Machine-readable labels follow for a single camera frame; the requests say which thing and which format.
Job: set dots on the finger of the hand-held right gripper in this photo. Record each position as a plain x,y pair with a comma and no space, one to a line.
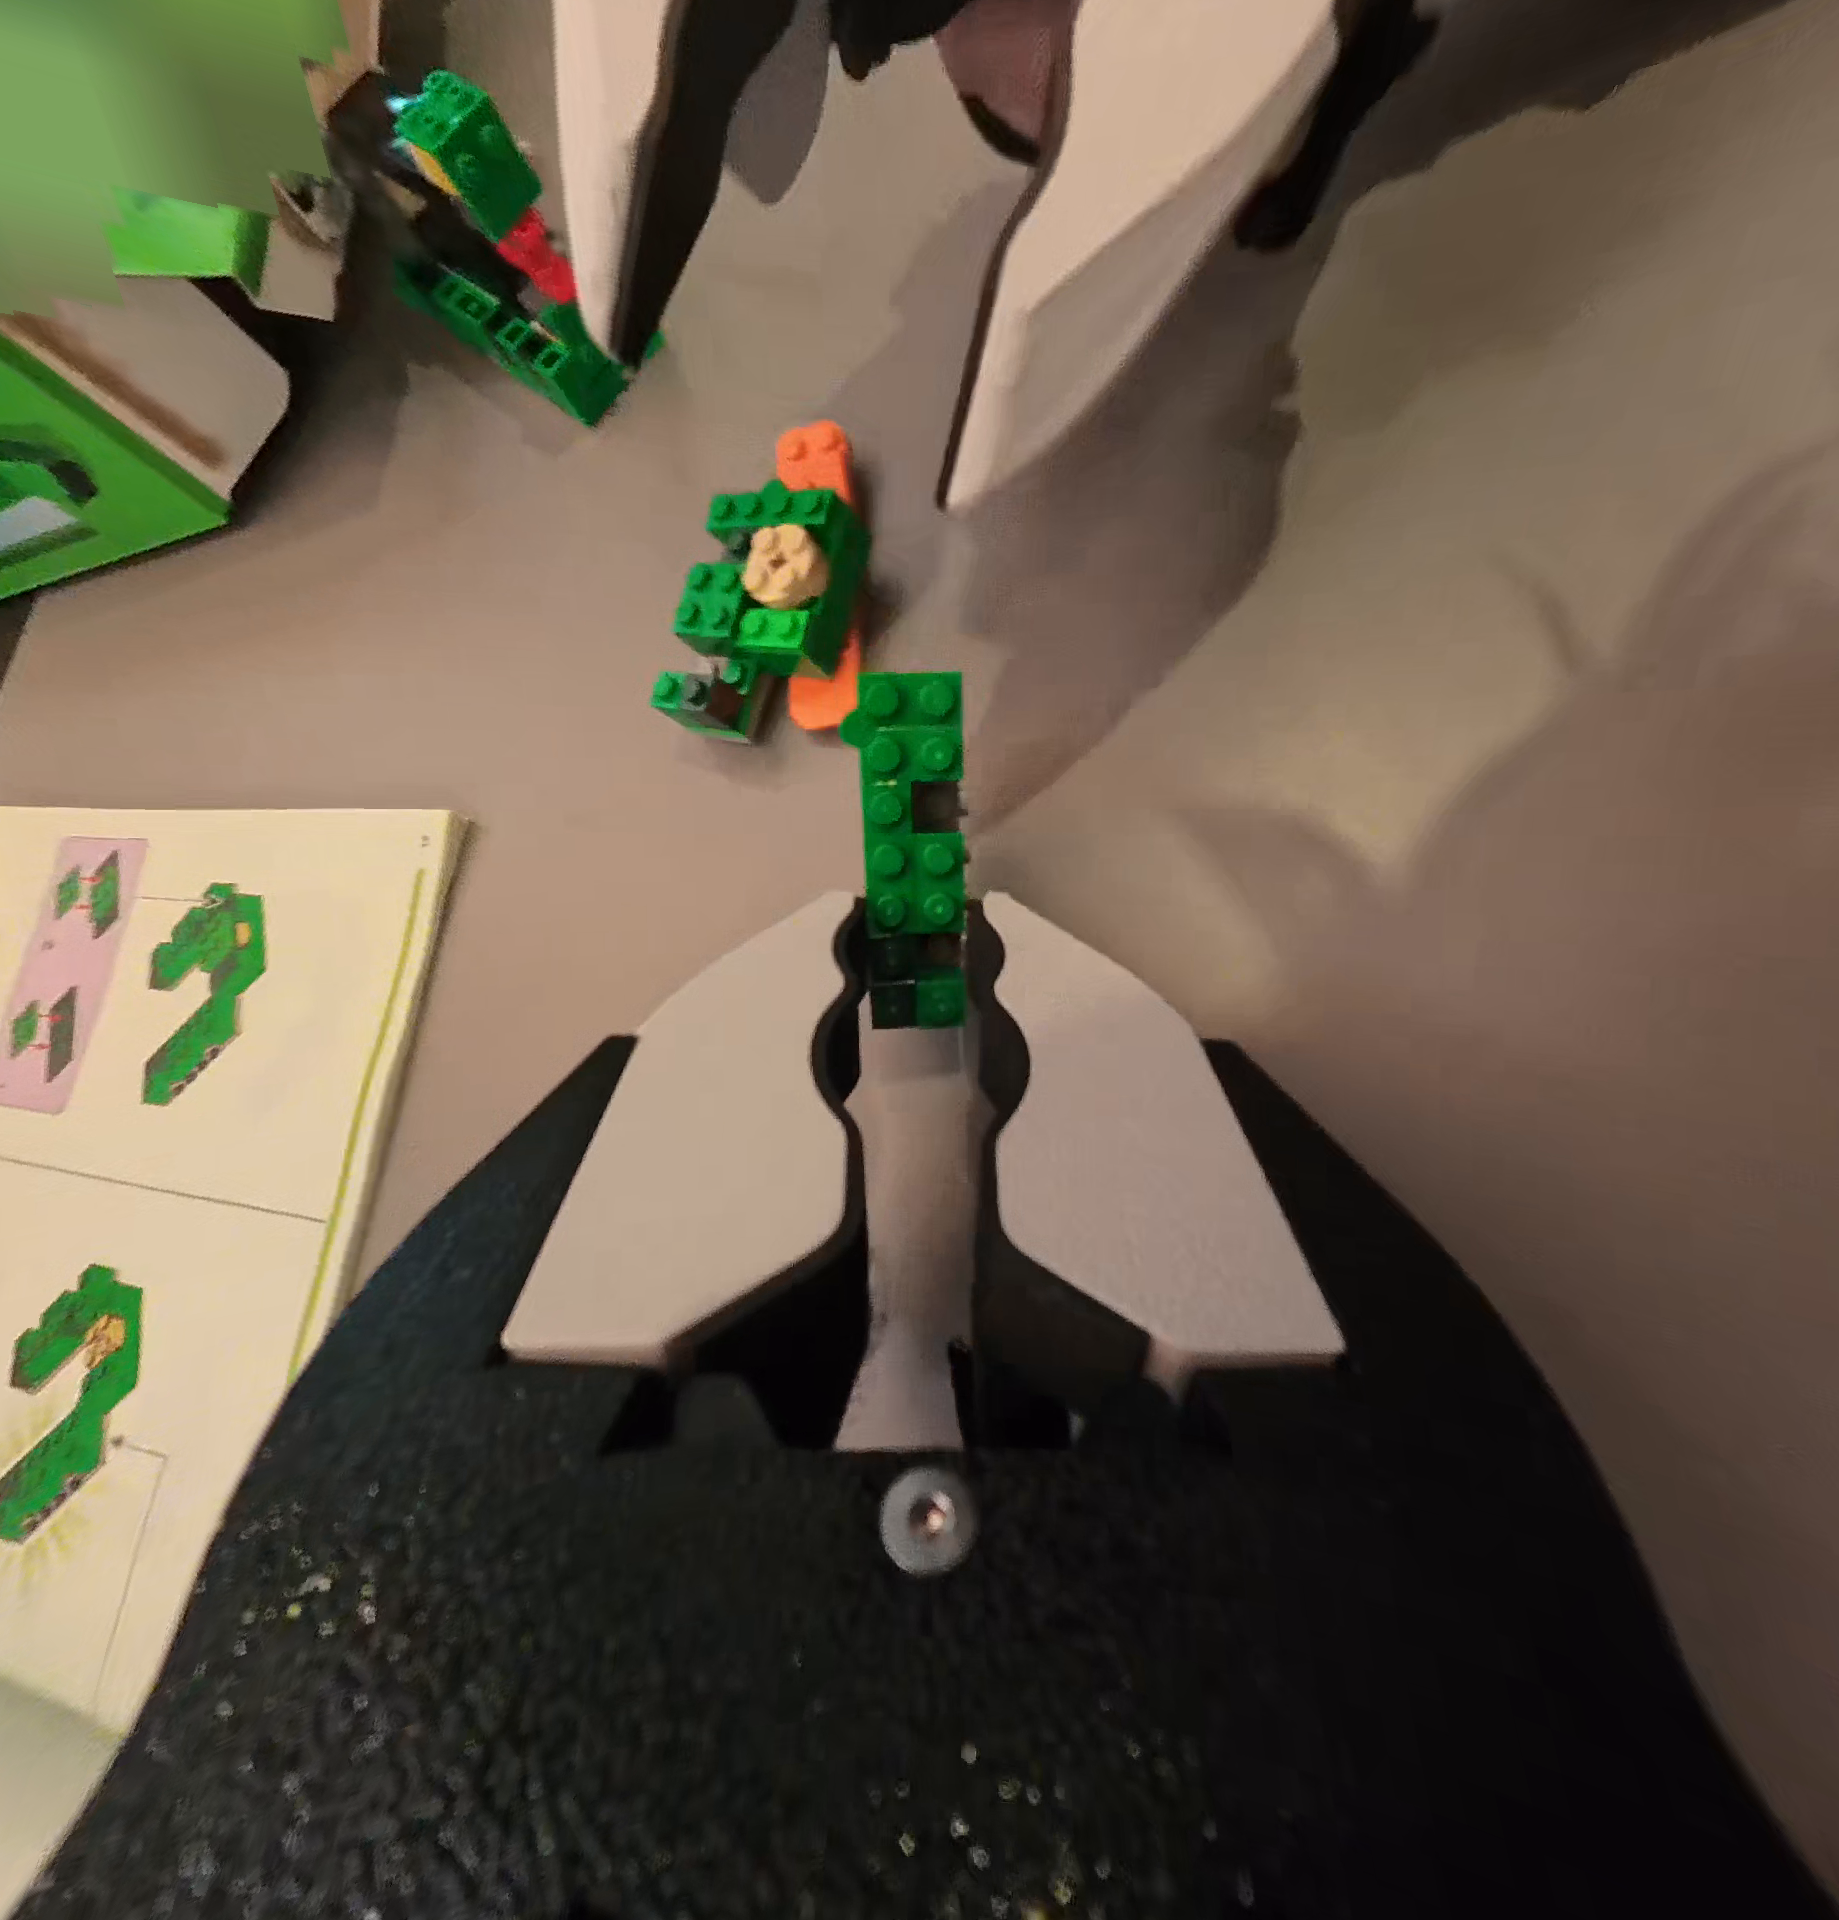
1143,254
619,151

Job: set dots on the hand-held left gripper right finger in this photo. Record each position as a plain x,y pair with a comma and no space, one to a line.
1143,1184

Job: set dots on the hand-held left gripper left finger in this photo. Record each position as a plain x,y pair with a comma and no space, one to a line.
679,1184

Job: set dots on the green brick strip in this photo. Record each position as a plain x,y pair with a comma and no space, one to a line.
911,840

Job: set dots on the green orange brick model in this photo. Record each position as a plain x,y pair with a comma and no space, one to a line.
769,592

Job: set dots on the green red black brick model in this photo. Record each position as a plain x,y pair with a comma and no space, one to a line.
483,254

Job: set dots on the brick instruction booklet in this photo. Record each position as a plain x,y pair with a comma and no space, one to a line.
347,901

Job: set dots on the green cardboard box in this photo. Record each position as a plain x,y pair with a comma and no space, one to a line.
94,480

